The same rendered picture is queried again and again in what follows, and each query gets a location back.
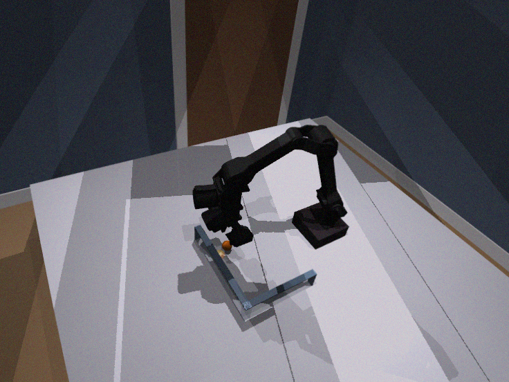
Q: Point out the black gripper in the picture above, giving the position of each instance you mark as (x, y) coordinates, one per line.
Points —
(240, 234)

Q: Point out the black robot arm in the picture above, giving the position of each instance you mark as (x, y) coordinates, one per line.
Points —
(239, 172)

